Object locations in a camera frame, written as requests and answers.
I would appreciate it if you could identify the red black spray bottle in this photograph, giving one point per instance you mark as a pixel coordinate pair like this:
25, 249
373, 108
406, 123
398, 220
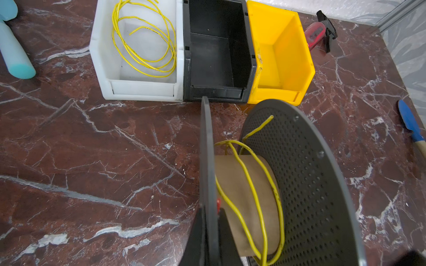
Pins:
321, 31

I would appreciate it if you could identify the yellow plastic bin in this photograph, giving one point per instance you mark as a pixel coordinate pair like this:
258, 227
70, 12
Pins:
284, 63

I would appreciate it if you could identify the white plastic bin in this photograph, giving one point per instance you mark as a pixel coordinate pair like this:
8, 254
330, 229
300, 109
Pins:
137, 48

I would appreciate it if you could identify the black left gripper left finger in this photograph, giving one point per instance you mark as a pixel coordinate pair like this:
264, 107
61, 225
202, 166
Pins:
194, 253

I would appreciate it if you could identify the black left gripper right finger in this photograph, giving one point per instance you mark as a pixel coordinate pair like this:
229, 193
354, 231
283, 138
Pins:
228, 252

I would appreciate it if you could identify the black plastic bin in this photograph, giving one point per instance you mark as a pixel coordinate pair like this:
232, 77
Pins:
219, 57

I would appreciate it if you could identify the grey cable spool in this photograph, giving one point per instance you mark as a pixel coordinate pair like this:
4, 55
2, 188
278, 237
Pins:
284, 195

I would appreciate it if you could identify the teal toy shovel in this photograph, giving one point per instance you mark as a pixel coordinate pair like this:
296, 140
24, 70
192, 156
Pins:
14, 56

